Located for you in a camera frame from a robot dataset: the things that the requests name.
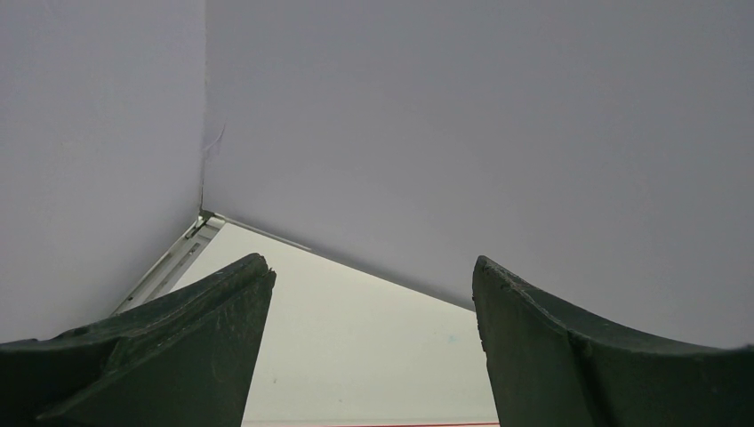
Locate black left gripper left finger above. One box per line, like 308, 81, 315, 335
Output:
1, 254, 277, 426

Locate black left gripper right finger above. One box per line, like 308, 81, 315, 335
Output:
472, 256, 753, 426

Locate white pvc pipe frame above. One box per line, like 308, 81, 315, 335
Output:
240, 421, 501, 427

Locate aluminium table edge rail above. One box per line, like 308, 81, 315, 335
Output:
112, 209, 312, 316

